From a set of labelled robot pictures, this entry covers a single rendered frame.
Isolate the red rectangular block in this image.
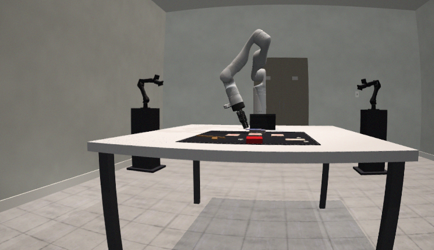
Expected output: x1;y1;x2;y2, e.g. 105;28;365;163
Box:
246;136;263;144

